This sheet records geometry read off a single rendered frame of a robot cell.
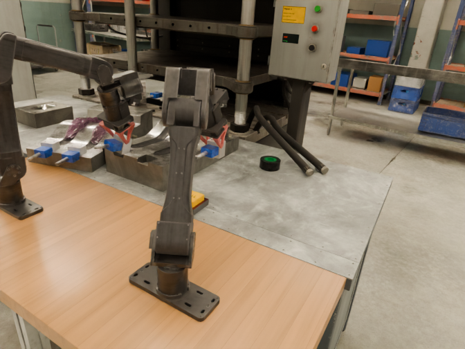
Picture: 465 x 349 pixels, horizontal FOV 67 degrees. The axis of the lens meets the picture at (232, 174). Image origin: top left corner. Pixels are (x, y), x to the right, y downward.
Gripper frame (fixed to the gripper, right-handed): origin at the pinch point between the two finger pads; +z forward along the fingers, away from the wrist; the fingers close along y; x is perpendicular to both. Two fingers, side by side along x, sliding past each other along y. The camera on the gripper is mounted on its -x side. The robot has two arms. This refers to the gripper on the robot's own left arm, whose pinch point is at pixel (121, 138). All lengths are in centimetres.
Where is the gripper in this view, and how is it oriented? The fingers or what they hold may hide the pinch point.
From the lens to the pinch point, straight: 123.8
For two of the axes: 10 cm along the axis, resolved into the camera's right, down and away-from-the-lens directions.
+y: -8.3, -4.0, 3.8
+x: -5.5, 5.9, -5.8
